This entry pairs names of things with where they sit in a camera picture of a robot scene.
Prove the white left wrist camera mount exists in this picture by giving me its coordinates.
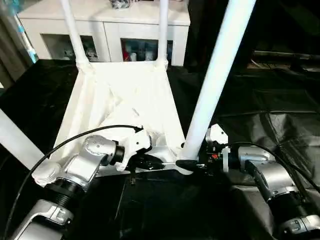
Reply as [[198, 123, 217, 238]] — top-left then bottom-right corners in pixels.
[[115, 129, 153, 173]]

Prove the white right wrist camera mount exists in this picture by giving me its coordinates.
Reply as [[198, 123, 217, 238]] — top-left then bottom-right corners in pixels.
[[204, 123, 231, 174]]

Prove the black mat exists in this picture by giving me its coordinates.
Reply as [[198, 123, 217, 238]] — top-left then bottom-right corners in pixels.
[[0, 58, 320, 240]]

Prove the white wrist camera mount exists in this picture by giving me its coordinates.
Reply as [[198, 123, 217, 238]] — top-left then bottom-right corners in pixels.
[[204, 123, 231, 174], [115, 129, 153, 173]]

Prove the white plastic table top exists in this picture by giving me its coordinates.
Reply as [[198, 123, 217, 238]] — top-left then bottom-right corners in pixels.
[[31, 59, 199, 186]]

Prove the clear glass trinket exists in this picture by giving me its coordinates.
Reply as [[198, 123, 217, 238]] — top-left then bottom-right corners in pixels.
[[108, 0, 133, 10]]

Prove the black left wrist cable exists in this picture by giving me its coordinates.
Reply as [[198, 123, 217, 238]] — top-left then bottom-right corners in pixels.
[[0, 124, 145, 226]]

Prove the grey curtain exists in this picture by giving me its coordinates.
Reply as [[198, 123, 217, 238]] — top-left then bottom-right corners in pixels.
[[0, 0, 34, 89]]

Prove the white cabinet with glass doors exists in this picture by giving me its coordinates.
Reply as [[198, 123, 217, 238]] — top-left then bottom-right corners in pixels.
[[16, 0, 191, 67]]

